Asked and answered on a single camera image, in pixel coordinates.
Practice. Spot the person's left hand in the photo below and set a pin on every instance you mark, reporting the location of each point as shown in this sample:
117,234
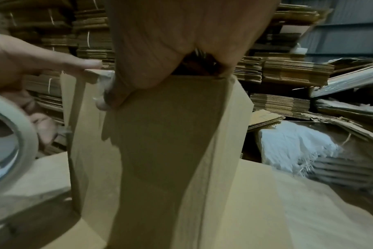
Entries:
20,58

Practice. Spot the person's right hand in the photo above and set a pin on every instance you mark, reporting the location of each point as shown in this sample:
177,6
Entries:
174,29

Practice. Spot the clear tape roll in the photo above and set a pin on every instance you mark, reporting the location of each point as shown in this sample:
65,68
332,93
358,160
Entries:
30,141

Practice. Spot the brown cardboard box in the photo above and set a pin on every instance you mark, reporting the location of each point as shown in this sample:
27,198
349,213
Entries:
162,160

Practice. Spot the stacks of flat cardboard bundles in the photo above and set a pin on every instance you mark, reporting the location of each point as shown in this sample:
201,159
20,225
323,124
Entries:
285,73

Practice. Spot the white plastic sack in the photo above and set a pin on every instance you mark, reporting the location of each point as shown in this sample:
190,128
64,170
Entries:
297,146

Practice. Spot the pale flat board bundle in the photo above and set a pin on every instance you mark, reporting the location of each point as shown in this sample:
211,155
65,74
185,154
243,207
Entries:
352,78

